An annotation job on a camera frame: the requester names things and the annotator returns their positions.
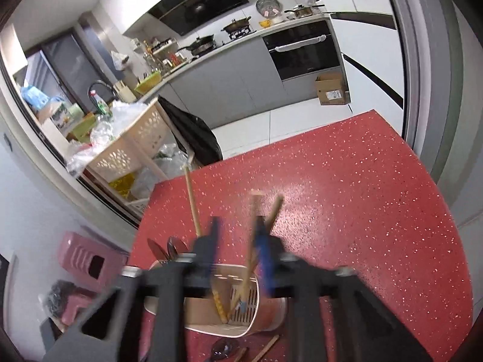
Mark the golden pan on stove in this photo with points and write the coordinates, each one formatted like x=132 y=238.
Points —
x=237 y=25

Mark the long wooden chopstick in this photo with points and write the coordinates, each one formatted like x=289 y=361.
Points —
x=192 y=201
x=240 y=298

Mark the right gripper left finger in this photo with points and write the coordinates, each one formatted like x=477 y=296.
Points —
x=186 y=277

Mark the black wok on stove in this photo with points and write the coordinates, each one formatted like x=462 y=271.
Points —
x=201 y=45

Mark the pink plastic utensil holder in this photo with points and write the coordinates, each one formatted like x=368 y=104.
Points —
x=223 y=317

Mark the black range hood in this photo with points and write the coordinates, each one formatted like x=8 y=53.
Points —
x=183 y=16

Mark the cream plastic storage trolley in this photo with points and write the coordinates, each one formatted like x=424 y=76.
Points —
x=132 y=150

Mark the wooden knife block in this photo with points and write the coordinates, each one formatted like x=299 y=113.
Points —
x=124 y=93

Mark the thin bamboo chopstick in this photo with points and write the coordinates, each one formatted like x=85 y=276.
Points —
x=266 y=348
x=269 y=221

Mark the cardboard box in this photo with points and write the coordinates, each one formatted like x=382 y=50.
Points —
x=330 y=88

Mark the white refrigerator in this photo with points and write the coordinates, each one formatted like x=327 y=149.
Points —
x=368 y=40

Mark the built-in black oven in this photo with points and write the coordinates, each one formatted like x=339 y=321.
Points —
x=302 y=49

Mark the pink plastic stool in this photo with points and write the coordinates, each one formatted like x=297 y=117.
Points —
x=93 y=266

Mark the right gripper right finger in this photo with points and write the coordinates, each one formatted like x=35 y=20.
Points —
x=288 y=276

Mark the translucent dark plastic spoon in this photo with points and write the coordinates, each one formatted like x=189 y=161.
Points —
x=157 y=251

